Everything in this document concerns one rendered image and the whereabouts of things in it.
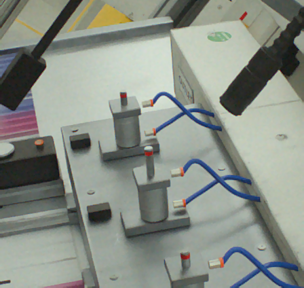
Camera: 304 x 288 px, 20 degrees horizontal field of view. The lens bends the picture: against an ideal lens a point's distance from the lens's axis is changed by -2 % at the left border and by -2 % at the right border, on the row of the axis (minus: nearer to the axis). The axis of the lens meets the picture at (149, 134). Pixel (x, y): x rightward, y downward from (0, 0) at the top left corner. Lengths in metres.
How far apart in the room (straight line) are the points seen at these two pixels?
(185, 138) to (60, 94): 0.26
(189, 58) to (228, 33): 0.07
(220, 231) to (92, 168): 0.14
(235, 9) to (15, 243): 1.37
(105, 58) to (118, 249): 0.45
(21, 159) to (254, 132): 0.21
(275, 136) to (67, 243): 0.20
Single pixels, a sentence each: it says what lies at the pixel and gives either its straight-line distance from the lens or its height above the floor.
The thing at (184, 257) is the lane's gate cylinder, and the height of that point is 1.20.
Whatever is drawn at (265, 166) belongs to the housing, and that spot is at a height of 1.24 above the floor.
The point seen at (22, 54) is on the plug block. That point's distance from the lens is 0.63.
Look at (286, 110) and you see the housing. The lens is 0.76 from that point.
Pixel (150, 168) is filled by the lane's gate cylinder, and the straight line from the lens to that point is 0.63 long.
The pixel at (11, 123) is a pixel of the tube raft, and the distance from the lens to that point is 0.92.
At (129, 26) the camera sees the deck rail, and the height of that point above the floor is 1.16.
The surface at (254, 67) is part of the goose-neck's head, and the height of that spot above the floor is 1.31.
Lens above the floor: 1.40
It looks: 17 degrees down
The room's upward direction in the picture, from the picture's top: 39 degrees clockwise
